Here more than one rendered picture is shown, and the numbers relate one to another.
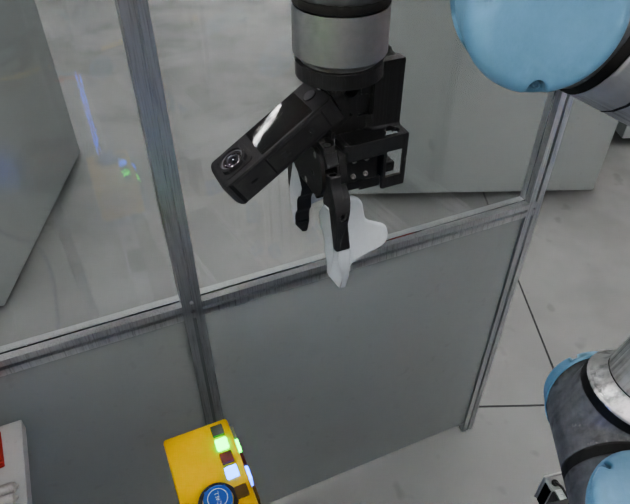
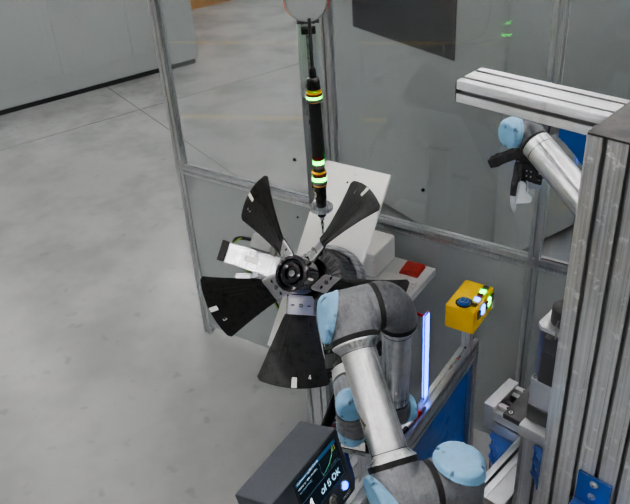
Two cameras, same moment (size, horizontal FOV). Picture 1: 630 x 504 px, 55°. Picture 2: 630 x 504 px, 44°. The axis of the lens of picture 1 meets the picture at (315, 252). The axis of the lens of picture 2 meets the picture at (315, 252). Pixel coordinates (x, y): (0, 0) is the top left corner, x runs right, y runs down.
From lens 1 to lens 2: 1.83 m
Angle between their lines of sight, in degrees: 47
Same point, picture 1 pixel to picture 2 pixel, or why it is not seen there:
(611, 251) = not seen: outside the picture
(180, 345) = (520, 281)
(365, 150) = (527, 167)
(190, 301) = (533, 257)
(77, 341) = (475, 245)
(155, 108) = not seen: hidden behind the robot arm
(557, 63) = (507, 142)
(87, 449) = not seen: hidden behind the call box
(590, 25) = (510, 136)
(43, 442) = (440, 293)
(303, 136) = (511, 155)
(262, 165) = (498, 158)
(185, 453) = (468, 286)
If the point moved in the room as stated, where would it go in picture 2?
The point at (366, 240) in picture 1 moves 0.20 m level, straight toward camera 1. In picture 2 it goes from (523, 198) to (463, 218)
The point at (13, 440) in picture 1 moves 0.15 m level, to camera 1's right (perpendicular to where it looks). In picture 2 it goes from (427, 272) to (453, 290)
